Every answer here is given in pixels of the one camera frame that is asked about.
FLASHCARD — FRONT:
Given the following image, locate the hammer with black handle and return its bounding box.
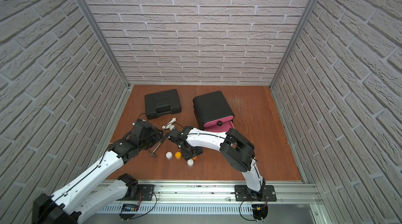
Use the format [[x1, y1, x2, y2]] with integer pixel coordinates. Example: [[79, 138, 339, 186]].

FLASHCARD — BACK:
[[149, 134, 169, 158]]

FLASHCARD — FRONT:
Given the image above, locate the black plastic tool case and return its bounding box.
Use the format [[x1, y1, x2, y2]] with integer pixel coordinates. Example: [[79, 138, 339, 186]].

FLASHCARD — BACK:
[[144, 89, 182, 119]]

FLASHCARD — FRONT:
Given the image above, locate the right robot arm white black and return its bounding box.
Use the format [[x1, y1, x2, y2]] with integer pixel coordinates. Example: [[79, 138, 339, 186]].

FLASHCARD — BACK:
[[167, 126, 265, 197]]

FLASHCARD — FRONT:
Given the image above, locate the black pink drawer cabinet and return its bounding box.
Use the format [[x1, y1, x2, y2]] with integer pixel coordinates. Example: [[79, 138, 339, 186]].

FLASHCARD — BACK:
[[193, 91, 234, 133]]

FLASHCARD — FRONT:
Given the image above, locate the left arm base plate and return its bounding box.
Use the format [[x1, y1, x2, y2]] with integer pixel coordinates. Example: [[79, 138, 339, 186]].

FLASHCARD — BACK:
[[120, 184, 155, 201]]

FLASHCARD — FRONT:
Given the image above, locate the white plastic water tap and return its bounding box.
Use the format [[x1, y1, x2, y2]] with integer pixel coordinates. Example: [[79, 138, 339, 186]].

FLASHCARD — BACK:
[[162, 117, 177, 131]]

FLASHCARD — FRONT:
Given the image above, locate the left small circuit board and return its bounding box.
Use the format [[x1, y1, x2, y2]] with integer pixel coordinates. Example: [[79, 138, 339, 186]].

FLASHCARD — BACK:
[[119, 204, 140, 220]]

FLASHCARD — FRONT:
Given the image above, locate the white paint can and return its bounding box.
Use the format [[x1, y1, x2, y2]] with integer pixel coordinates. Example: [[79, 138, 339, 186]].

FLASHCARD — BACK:
[[187, 159, 194, 167], [165, 152, 173, 160]]

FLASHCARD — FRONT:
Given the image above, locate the white paint can right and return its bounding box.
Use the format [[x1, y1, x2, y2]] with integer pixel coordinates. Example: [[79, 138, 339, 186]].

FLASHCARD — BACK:
[[187, 159, 194, 167]]

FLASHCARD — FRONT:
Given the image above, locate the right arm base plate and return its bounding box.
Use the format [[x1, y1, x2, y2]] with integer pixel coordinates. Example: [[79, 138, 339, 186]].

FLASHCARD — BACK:
[[234, 185, 277, 202]]

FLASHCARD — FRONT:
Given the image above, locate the yellow paint can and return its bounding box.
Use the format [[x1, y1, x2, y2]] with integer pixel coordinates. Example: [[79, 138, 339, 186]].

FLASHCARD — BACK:
[[175, 152, 182, 160]]

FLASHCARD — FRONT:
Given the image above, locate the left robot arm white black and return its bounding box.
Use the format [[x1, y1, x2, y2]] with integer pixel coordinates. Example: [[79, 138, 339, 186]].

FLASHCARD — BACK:
[[31, 119, 165, 224]]

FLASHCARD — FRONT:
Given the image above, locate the white paint can left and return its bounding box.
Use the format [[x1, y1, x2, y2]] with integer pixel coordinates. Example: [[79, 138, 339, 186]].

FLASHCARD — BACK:
[[165, 152, 173, 160]]

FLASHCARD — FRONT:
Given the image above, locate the right small connector board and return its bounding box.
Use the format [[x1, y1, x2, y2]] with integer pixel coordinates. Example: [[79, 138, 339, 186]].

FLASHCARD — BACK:
[[251, 204, 268, 221]]

